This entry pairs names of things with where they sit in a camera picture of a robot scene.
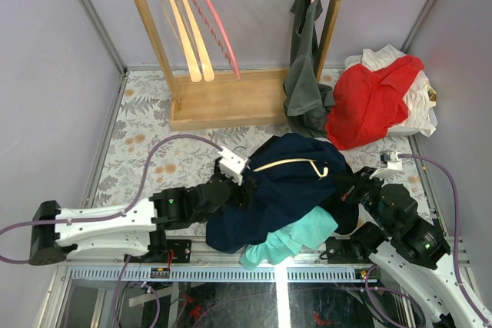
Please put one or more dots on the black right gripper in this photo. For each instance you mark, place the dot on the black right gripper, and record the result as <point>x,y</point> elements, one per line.
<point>362,177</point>

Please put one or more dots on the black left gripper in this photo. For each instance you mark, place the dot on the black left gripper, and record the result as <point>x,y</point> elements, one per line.
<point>243,200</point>

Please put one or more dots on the cream plastic hanger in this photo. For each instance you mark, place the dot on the cream plastic hanger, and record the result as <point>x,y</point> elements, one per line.
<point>319,173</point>

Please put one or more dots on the navy blue t-shirt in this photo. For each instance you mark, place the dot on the navy blue t-shirt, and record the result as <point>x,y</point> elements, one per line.
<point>285,193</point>

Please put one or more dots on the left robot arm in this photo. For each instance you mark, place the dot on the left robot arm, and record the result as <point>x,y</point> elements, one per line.
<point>139,232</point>

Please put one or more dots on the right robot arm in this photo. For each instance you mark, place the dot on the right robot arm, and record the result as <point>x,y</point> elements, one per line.
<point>413,251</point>

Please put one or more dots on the black t-shirt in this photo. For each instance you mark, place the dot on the black t-shirt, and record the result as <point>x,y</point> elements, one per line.
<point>344,208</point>

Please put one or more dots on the teal t-shirt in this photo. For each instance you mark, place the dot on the teal t-shirt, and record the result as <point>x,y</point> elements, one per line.
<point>310,231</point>

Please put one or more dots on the red t-shirt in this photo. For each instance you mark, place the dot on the red t-shirt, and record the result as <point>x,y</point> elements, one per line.
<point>369,103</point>

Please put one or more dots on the grey t-shirt on hanger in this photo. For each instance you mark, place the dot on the grey t-shirt on hanger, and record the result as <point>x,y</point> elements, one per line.
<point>307,102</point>

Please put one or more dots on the pink twisted-bar hanger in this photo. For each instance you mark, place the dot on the pink twisted-bar hanger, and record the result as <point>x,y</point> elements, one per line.
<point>220,35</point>

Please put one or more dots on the light wooden hanger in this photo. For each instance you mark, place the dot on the light wooden hanger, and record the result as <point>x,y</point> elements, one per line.
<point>184,41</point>
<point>197,42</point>

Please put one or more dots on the light wooden hanger left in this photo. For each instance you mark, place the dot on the light wooden hanger left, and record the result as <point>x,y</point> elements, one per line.
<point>184,41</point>

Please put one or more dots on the wooden clothes rack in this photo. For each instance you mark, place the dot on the wooden clothes rack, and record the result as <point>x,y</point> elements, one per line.
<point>224,102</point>

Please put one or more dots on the floral table mat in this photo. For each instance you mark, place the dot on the floral table mat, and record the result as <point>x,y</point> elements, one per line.
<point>143,121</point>

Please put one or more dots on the white garment pile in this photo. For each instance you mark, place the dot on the white garment pile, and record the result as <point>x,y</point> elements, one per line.
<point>420,99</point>

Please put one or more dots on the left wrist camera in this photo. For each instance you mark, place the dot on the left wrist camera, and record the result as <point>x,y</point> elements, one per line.
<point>232,165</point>

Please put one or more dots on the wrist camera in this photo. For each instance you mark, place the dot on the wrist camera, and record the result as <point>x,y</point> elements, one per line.
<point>391,165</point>
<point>232,165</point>

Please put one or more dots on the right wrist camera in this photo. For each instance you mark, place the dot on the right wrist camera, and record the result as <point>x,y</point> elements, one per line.
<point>391,165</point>

